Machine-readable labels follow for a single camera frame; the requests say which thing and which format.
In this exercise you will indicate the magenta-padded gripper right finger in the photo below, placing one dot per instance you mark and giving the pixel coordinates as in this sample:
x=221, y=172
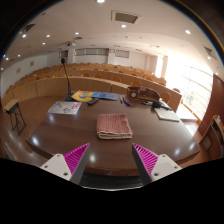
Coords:
x=163, y=165

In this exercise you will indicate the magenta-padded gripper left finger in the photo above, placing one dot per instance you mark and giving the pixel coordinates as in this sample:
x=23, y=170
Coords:
x=58, y=165

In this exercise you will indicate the red white checked towel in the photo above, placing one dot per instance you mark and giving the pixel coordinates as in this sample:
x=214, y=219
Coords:
x=114, y=125

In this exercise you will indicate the white notepad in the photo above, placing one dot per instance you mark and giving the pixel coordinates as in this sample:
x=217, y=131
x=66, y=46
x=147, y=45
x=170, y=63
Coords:
x=166, y=114

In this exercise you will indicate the wooden shelf unit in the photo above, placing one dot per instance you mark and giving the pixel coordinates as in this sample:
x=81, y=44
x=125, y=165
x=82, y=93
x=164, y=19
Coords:
x=213, y=140

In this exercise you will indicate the white printed poster sheet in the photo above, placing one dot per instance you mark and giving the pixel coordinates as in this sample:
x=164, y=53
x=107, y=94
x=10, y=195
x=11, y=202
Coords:
x=65, y=108

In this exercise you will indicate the black handheld device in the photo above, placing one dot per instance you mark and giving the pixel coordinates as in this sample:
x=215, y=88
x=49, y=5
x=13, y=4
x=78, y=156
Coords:
x=156, y=104

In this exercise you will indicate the black gooseneck desk microphone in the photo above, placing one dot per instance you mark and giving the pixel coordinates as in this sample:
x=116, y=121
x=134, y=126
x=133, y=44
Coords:
x=69, y=97

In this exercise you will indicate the red marker pen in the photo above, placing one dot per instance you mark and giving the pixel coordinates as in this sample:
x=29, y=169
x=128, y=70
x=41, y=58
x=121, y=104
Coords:
x=124, y=100
x=129, y=103

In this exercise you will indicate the blue marker pen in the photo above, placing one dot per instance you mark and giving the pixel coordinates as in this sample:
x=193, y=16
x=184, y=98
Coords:
x=121, y=100
x=127, y=102

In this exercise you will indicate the yellow booklet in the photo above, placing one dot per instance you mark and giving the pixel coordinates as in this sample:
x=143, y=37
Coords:
x=81, y=96

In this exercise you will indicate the black remote control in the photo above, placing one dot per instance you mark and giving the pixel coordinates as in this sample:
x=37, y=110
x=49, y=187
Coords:
x=93, y=101

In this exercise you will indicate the brown cardboard desk organizer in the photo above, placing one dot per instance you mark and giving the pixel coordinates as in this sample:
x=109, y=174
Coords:
x=140, y=94

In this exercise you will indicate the small wooden side table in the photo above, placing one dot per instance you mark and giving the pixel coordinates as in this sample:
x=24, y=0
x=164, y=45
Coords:
x=11, y=106

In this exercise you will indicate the rows of wooden lecture seats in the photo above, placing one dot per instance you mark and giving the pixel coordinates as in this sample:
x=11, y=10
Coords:
x=50, y=86

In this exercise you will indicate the ceiling projector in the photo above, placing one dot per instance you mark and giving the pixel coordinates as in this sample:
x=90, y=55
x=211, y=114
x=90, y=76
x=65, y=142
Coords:
x=71, y=43

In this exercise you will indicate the recessed ceiling lights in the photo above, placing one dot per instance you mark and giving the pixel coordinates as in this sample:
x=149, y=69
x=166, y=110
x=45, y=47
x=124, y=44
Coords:
x=123, y=26

